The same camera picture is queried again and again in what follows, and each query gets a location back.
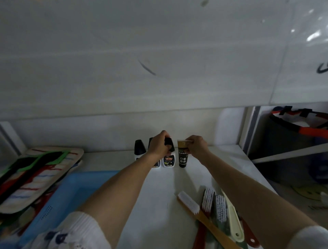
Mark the yellow perforated disc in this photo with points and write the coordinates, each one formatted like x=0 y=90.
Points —
x=307 y=192

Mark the pile of colourful plastic utensils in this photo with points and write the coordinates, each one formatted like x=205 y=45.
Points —
x=23 y=215

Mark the striped cream pot holder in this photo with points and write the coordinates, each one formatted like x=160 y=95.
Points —
x=74 y=154

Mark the white black-capped bottle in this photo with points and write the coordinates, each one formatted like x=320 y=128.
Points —
x=139 y=148
x=155 y=164
x=169 y=161

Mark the blue plastic basket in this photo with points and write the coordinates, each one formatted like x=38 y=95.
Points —
x=71 y=189

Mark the person's left hand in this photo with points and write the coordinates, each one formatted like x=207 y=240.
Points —
x=159 y=146

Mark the black gold tube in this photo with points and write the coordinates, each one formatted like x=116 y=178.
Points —
x=183 y=159

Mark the person's left forearm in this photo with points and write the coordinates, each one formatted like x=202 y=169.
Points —
x=120 y=189

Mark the black tongs green card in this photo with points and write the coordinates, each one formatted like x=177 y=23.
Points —
x=25 y=164

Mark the person's right hand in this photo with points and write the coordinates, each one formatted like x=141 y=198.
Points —
x=198 y=147

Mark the dark bag orange trim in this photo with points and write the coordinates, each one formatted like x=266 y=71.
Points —
x=282 y=143

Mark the person's right forearm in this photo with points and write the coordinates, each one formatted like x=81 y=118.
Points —
x=251 y=195

